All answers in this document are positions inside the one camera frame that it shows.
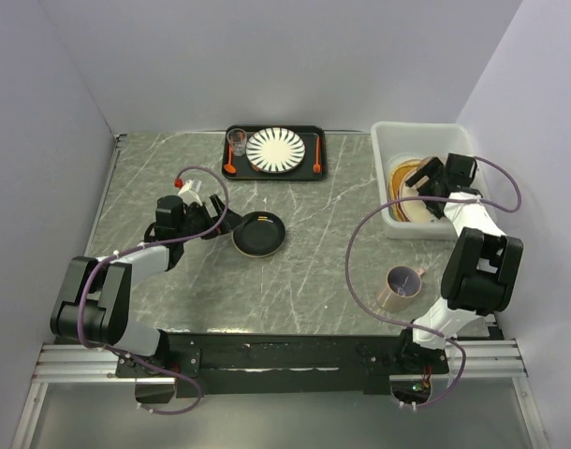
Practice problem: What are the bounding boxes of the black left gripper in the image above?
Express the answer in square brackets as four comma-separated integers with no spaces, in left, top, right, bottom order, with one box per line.
[177,194,246,241]

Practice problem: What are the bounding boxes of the orange woven pattern plate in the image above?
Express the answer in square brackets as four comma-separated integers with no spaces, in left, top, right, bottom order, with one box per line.
[388,158,428,222]

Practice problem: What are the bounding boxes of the black glossy bowl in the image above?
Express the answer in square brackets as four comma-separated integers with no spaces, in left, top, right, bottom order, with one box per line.
[232,211,286,247]

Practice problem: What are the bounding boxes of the blue grey plate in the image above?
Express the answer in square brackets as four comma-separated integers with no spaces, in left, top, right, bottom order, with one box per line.
[396,183,439,224]

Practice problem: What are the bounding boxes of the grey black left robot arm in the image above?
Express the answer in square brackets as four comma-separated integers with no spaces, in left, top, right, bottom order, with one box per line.
[50,195,242,376]

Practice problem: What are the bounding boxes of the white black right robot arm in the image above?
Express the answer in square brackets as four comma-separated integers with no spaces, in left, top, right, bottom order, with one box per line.
[395,153,523,372]

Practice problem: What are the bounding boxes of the white plastic bin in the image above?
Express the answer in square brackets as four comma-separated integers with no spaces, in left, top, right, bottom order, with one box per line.
[370,121,498,240]

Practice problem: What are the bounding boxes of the orange spoon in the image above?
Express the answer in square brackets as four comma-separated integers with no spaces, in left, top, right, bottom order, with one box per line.
[224,146,237,176]

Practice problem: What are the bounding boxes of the beige rimmed bottom bowl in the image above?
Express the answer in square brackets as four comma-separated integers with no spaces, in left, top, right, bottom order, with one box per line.
[235,243,280,258]

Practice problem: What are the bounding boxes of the clear drinking glass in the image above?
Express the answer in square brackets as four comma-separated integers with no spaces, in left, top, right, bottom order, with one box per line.
[226,127,247,157]

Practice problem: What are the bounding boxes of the striped white blue plate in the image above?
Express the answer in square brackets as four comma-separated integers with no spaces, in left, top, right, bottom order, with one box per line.
[245,127,306,174]

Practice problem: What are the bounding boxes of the orange fork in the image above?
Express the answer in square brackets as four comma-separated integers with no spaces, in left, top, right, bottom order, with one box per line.
[313,136,322,174]

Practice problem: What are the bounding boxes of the pink beige mug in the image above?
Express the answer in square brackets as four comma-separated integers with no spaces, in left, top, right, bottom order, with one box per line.
[376,266,426,313]

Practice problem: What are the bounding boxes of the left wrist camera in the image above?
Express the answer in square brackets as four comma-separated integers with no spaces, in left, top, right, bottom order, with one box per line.
[174,178,203,205]

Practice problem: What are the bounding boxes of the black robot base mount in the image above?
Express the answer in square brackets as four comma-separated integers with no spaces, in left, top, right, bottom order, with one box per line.
[114,329,450,398]

